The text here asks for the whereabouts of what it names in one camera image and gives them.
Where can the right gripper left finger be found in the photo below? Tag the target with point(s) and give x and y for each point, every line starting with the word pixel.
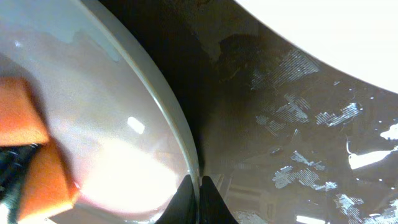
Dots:
pixel 182 208

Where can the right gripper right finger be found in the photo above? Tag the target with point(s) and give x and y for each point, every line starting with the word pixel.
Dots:
pixel 213 209

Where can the grey-white plate with sauce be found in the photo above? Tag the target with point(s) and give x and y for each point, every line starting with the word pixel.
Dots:
pixel 103 99

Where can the orange green scrub sponge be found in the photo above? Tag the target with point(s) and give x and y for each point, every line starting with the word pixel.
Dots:
pixel 35 179

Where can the large dark brown tray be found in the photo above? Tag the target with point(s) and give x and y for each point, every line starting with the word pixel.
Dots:
pixel 282 135

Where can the white plate small red stain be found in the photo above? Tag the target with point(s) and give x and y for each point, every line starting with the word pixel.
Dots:
pixel 357 37

